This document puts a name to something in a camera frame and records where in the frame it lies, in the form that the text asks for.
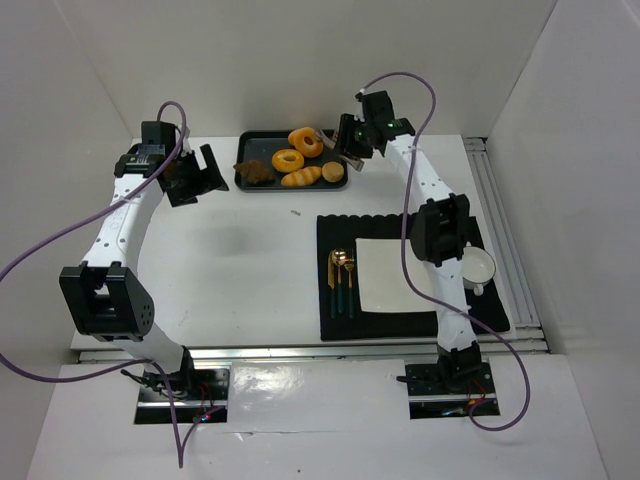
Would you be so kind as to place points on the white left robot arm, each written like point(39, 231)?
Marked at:
point(105, 297)

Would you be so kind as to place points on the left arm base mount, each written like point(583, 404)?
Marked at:
point(205, 399)

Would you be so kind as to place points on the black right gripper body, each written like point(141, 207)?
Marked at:
point(347, 143)

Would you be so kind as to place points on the orange bagel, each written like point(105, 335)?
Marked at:
point(287, 160)
point(305, 141)

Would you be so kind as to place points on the round tan bun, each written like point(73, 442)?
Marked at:
point(333, 172)

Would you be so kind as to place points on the aluminium rail front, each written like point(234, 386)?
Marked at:
point(300, 352)

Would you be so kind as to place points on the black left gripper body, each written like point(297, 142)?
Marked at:
point(192, 176)

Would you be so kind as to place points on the gold spoon green handle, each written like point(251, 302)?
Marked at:
point(339, 257)

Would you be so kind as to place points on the gold fork green handle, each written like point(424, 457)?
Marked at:
point(349, 267)

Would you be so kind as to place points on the black baking tray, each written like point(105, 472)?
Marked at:
point(260, 145)

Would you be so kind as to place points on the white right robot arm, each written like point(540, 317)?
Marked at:
point(437, 233)

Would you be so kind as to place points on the striped orange bread roll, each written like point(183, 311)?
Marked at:
point(303, 177)

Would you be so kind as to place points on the metal tongs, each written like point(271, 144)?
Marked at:
point(329, 138)

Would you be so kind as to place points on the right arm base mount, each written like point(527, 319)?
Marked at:
point(431, 397)

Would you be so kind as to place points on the brown croissant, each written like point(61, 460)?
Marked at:
point(254, 172)

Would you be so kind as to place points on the gold knife green handle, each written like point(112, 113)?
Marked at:
point(331, 284)

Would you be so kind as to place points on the white square plate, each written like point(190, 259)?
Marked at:
point(381, 283)

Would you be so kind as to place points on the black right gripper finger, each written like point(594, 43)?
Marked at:
point(345, 142)
point(365, 153)

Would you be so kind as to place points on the white cup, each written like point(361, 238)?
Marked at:
point(478, 269)

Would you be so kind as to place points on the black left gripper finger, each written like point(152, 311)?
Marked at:
point(212, 171)
point(181, 196)

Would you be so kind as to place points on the black placemat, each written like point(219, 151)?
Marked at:
point(334, 231)

